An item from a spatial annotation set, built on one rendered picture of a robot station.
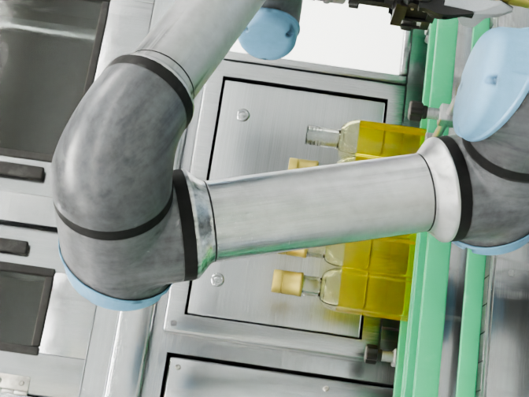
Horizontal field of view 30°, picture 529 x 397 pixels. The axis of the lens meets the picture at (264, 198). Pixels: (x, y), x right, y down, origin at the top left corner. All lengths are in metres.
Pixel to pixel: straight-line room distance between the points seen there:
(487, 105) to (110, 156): 0.36
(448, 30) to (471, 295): 0.44
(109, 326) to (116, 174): 0.72
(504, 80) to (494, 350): 0.46
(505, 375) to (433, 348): 0.10
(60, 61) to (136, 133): 0.88
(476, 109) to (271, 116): 0.73
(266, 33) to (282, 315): 0.52
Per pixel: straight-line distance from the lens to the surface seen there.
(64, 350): 1.62
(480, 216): 1.06
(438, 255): 1.34
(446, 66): 1.54
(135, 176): 0.90
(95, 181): 0.90
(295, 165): 1.47
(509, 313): 1.33
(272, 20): 1.20
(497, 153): 1.02
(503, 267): 1.34
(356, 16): 1.74
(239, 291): 1.57
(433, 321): 1.32
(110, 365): 1.57
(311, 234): 1.02
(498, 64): 0.97
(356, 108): 1.67
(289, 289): 1.43
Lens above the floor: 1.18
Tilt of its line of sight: level
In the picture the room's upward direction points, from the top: 82 degrees counter-clockwise
